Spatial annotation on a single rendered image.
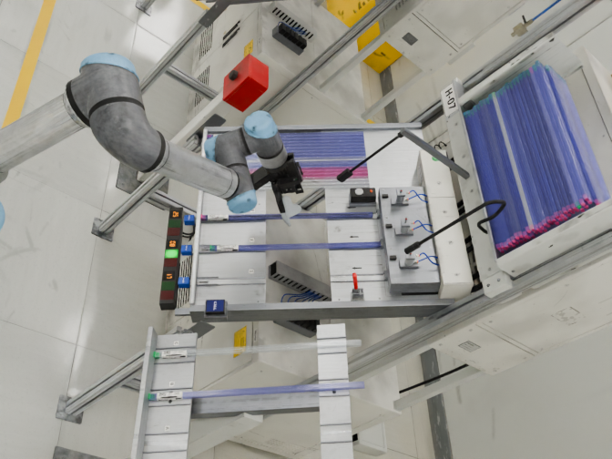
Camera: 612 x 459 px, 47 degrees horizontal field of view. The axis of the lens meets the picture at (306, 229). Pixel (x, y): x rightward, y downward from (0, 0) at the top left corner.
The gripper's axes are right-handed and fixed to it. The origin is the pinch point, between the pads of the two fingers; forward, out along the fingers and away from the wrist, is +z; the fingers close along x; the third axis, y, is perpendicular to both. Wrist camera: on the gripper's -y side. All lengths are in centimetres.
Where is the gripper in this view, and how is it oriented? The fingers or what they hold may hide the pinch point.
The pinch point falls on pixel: (287, 206)
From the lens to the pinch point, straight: 205.6
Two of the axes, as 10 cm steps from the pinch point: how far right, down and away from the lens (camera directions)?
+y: 9.7, -1.8, -1.8
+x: -0.3, -7.9, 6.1
